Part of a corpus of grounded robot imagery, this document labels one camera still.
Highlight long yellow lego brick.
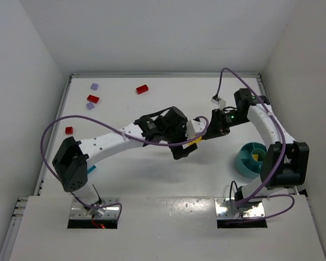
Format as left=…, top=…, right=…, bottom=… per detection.
left=189, top=137, right=202, bottom=146

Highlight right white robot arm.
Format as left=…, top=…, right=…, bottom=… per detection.
left=203, top=88, right=310, bottom=207

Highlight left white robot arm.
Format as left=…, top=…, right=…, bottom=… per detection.
left=52, top=107, right=205, bottom=215

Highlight teal divided round container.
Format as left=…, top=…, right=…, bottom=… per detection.
left=235, top=142, right=267, bottom=179

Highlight red lego brick top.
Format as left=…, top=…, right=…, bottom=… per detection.
left=136, top=84, right=149, bottom=95

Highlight teal lego brick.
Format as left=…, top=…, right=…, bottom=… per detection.
left=87, top=165, right=96, bottom=175

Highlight lilac lego brick lower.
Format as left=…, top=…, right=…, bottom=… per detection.
left=86, top=102, right=95, bottom=110

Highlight lilac lego brick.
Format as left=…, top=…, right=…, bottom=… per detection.
left=86, top=102, right=95, bottom=110
left=91, top=83, right=99, bottom=90

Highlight red lego brick left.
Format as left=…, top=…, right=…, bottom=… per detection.
left=87, top=95, right=99, bottom=103

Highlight lilac lego brick upper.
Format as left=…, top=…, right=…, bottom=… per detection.
left=91, top=83, right=99, bottom=90

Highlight small red lego brick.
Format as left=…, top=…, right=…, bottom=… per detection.
left=65, top=126, right=73, bottom=135

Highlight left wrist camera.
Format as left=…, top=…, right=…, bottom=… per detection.
left=186, top=120, right=205, bottom=139

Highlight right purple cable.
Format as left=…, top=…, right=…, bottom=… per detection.
left=214, top=67, right=294, bottom=223

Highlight purple cable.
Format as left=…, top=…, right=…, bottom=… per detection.
left=214, top=67, right=294, bottom=223
left=40, top=115, right=209, bottom=218

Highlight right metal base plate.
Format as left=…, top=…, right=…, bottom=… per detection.
left=215, top=197, right=265, bottom=220

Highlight metal base plate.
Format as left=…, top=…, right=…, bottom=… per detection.
left=215, top=197, right=265, bottom=220
left=70, top=197, right=121, bottom=220

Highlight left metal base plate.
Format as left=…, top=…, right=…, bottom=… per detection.
left=70, top=197, right=121, bottom=220

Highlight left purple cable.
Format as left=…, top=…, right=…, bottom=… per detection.
left=40, top=115, right=209, bottom=218

